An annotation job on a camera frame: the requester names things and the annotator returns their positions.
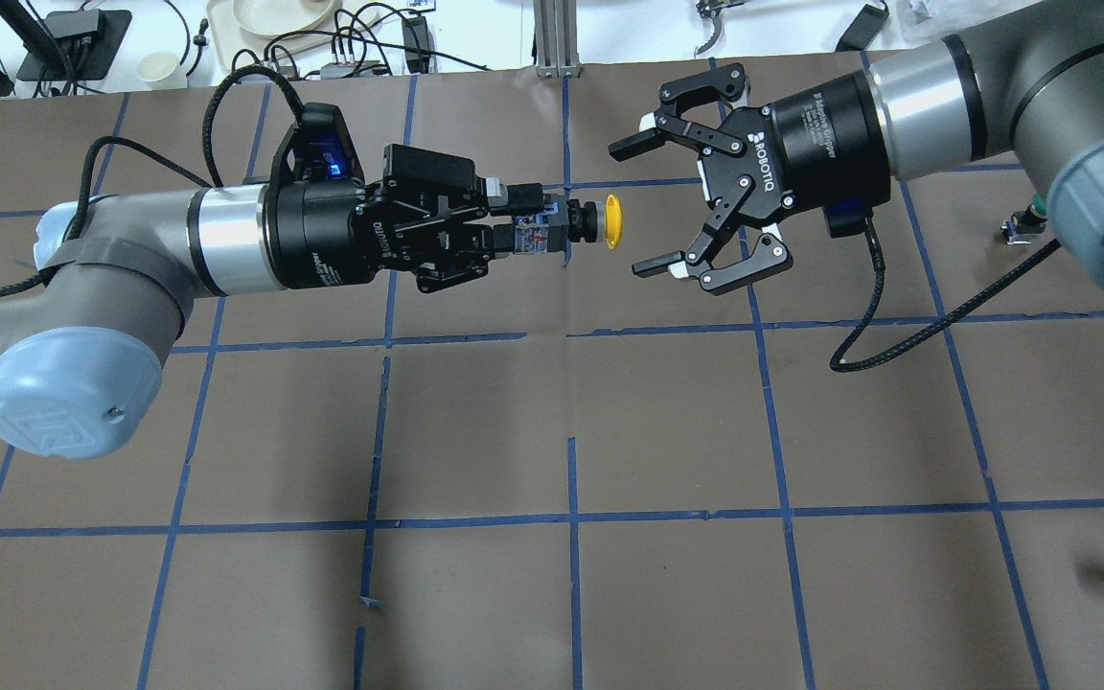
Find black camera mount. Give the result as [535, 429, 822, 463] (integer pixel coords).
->
[822, 197, 887, 240]
[270, 103, 365, 185]

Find right braided black cable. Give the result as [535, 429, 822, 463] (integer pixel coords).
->
[828, 216, 1063, 375]

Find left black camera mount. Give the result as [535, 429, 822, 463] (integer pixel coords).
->
[270, 103, 365, 185]

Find black power adapter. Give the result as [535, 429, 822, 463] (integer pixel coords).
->
[834, 1, 890, 53]

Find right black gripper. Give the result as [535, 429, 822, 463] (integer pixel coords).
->
[608, 64, 892, 294]

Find yellow push button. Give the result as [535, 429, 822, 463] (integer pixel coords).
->
[512, 194, 625, 255]

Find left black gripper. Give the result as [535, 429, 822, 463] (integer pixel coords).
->
[264, 145, 546, 291]

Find white paper cup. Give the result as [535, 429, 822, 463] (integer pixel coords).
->
[136, 52, 188, 91]

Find left braided black cable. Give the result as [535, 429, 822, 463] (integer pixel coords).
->
[0, 63, 309, 317]

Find braided black cable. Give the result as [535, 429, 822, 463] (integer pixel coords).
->
[828, 216, 1063, 375]
[0, 63, 309, 317]

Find metal grabber stick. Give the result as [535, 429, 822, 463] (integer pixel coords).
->
[694, 0, 749, 56]

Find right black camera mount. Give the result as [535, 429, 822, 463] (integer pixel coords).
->
[822, 197, 887, 240]

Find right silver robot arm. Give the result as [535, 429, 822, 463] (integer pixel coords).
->
[609, 1, 1104, 294]

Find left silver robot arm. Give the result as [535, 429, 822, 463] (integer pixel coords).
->
[0, 144, 564, 460]

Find aluminium frame post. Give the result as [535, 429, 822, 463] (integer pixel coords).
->
[533, 0, 582, 79]

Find beige tray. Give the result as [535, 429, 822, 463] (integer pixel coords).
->
[205, 1, 380, 70]

